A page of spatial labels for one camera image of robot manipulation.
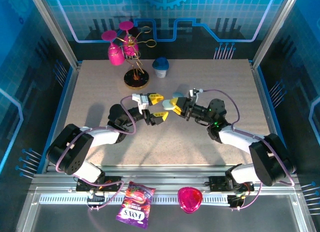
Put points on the purple candy bag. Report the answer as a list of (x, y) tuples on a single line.
[(135, 207)]

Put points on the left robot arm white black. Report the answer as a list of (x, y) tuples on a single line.
[(100, 135)]

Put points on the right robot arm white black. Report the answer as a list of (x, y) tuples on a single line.
[(240, 139)]

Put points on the light blue earbud charging case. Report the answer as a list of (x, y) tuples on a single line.
[(167, 105)]

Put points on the blue-edged aluminium side rail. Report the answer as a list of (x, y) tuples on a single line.
[(265, 97), (67, 97)]

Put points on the aluminium frame post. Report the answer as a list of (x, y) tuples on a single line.
[(55, 29), (275, 24)]

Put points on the pink wine glass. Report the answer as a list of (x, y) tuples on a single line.
[(116, 55), (130, 49)]

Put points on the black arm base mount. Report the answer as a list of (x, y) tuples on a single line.
[(216, 183), (112, 179)]

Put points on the pink heart-shaped bowl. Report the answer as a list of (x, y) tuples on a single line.
[(189, 199)]

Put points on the white cup with blue lid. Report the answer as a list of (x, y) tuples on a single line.
[(160, 70)]

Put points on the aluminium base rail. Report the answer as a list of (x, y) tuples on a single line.
[(162, 174)]

